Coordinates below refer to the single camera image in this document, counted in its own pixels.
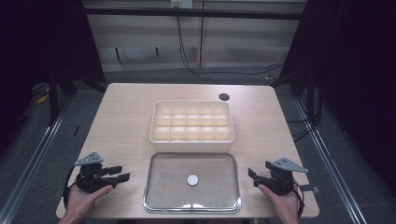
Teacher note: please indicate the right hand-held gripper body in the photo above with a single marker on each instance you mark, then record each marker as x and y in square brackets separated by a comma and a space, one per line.
[280, 183]

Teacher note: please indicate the yellow floor object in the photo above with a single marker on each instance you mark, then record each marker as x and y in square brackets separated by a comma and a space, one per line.
[42, 99]

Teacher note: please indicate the metal floor rail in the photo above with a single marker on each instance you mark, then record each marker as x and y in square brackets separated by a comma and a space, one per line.
[330, 161]
[31, 168]

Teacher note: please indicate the black horizontal frame bar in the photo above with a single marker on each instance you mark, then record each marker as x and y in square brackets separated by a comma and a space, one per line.
[193, 13]

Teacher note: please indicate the black metal stand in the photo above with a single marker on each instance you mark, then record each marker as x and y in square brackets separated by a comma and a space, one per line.
[53, 99]
[300, 84]

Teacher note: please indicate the white compartment organizer box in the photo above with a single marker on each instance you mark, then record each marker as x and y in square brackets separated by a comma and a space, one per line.
[191, 126]

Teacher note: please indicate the black curtain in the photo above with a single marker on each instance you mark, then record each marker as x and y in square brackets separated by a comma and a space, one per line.
[351, 68]
[37, 43]

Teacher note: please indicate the person's right hand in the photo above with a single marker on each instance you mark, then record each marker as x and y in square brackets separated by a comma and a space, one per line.
[285, 205]

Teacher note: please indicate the white wall power outlet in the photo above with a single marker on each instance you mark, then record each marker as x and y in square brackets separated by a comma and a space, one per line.
[181, 3]

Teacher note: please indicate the white round disc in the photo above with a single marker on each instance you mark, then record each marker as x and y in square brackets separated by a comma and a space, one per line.
[192, 179]

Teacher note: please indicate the person's left hand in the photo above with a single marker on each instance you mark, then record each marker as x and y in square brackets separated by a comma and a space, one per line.
[81, 202]

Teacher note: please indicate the clear plastic tray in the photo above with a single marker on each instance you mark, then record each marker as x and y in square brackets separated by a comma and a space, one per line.
[174, 186]

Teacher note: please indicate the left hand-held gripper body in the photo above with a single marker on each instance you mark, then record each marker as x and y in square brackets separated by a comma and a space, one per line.
[91, 182]

